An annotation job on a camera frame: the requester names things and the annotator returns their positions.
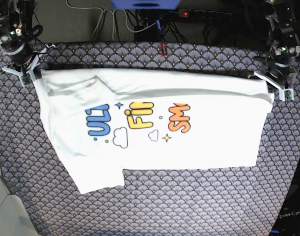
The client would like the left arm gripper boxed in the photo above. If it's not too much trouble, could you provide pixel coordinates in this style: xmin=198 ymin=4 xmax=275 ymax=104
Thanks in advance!
xmin=261 ymin=58 xmax=292 ymax=85

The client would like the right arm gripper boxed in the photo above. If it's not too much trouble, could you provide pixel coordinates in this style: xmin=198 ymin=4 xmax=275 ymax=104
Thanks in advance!
xmin=6 ymin=39 xmax=39 ymax=71

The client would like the white printed T-shirt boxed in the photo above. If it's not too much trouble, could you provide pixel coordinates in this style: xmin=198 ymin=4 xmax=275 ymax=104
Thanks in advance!
xmin=33 ymin=68 xmax=275 ymax=194

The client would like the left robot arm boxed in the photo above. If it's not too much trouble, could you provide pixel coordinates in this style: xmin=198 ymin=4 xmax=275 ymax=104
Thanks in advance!
xmin=260 ymin=0 xmax=300 ymax=89

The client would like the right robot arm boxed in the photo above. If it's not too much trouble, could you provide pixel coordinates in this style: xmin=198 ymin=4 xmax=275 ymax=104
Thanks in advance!
xmin=0 ymin=0 xmax=43 ymax=71

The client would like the black power strip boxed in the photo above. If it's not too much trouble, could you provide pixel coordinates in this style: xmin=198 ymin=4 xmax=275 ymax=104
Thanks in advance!
xmin=177 ymin=9 xmax=233 ymax=23

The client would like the blue box at top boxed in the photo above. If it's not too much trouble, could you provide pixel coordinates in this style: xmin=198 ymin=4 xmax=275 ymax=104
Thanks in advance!
xmin=111 ymin=0 xmax=180 ymax=10

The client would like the red table clamp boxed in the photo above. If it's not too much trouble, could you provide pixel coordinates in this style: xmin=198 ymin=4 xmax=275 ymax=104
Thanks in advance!
xmin=159 ymin=43 xmax=168 ymax=57

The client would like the black device with logo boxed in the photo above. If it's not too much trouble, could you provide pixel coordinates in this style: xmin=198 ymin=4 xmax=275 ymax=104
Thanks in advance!
xmin=269 ymin=183 xmax=300 ymax=236

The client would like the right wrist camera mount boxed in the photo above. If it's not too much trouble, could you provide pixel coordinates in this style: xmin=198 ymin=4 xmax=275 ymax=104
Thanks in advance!
xmin=1 ymin=44 xmax=56 ymax=87

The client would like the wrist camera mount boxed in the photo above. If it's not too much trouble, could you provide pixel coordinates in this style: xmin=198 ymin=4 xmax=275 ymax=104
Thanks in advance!
xmin=247 ymin=71 xmax=294 ymax=102
xmin=1 ymin=44 xmax=56 ymax=87

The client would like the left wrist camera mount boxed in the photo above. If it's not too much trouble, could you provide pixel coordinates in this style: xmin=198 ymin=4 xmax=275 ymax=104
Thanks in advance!
xmin=247 ymin=71 xmax=294 ymax=102

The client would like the white cable on floor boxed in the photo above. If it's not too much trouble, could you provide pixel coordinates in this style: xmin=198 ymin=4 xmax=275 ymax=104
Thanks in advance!
xmin=66 ymin=0 xmax=158 ymax=41

